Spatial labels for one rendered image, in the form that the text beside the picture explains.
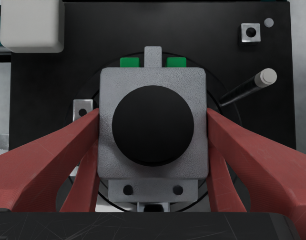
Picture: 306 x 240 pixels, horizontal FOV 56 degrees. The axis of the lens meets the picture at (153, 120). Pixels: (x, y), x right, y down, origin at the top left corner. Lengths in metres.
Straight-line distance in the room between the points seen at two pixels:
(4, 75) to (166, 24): 0.18
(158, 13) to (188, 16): 0.03
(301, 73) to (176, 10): 0.12
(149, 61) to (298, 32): 0.17
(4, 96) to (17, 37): 0.09
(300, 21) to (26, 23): 0.23
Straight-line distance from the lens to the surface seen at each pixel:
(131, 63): 0.18
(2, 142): 0.27
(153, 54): 0.16
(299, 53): 0.29
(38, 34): 0.25
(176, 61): 0.18
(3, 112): 0.33
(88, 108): 0.21
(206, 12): 0.27
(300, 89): 0.29
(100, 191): 0.23
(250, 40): 0.26
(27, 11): 0.26
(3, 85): 0.34
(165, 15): 0.26
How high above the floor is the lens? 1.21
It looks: 86 degrees down
